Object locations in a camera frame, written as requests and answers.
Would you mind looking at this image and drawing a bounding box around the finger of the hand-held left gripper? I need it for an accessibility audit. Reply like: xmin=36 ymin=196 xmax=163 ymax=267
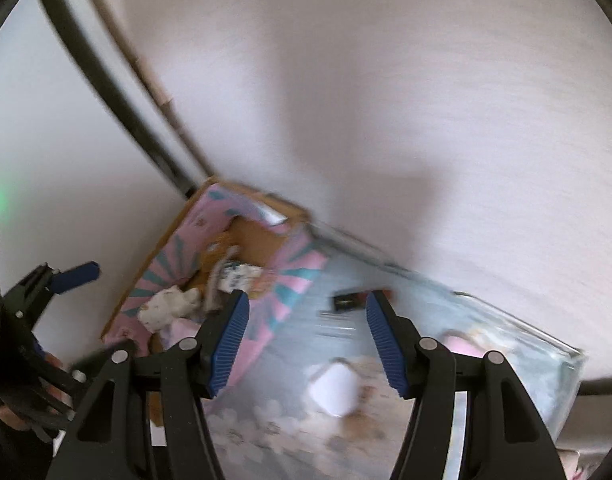
xmin=33 ymin=337 xmax=133 ymax=386
xmin=1 ymin=261 xmax=101 ymax=321

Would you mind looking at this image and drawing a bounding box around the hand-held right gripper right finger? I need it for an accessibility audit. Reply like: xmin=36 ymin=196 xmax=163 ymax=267
xmin=365 ymin=290 xmax=561 ymax=480

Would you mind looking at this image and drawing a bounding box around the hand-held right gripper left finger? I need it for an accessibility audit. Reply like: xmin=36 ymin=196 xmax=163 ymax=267
xmin=46 ymin=290 xmax=251 ymax=480

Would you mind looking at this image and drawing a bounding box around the red and black lipstick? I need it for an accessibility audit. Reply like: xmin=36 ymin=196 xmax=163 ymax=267
xmin=332 ymin=290 xmax=374 ymax=313

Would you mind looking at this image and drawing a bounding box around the white and blue plastic box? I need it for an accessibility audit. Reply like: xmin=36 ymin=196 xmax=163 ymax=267
xmin=218 ymin=259 xmax=261 ymax=293

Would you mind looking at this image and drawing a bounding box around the pink patterned cardboard box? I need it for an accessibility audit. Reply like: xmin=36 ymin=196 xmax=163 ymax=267
xmin=100 ymin=179 xmax=331 ymax=428

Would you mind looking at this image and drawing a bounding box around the person's left hand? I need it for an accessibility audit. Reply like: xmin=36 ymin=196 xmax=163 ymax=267
xmin=0 ymin=352 xmax=74 ymax=433

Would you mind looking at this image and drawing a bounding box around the white square compact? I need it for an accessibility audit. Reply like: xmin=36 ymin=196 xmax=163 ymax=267
xmin=308 ymin=360 xmax=361 ymax=418

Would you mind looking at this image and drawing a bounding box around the pink fluffy scrunchie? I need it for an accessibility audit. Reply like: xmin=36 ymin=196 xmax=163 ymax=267
xmin=443 ymin=331 xmax=479 ymax=359

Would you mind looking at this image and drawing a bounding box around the curved frame bar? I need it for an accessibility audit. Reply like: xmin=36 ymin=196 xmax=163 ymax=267
xmin=33 ymin=0 xmax=201 ymax=201

